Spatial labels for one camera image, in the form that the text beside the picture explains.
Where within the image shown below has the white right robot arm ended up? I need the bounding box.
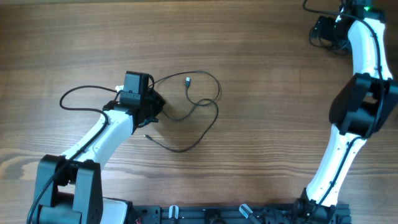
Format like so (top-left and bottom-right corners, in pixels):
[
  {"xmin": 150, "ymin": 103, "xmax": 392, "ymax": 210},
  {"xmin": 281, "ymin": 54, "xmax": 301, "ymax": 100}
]
[{"xmin": 286, "ymin": 1, "xmax": 397, "ymax": 223}]

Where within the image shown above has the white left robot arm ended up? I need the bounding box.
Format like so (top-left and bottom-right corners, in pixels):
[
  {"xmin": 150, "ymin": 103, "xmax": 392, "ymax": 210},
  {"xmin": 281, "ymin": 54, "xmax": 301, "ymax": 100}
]
[{"xmin": 27, "ymin": 71, "xmax": 165, "ymax": 223}]

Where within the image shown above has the black left camera cable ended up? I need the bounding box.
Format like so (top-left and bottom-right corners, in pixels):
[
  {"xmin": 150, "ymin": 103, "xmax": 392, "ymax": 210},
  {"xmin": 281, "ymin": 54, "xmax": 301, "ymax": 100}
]
[{"xmin": 26, "ymin": 85, "xmax": 125, "ymax": 224}]

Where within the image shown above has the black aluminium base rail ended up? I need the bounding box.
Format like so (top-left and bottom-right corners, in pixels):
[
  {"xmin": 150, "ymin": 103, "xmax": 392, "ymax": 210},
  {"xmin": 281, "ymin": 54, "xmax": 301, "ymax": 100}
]
[{"xmin": 134, "ymin": 204, "xmax": 352, "ymax": 224}]

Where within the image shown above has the black thick usb cable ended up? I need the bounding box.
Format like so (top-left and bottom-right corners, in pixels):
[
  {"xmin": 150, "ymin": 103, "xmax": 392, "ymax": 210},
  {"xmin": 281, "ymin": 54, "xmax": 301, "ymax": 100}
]
[{"xmin": 308, "ymin": 26, "xmax": 352, "ymax": 56}]

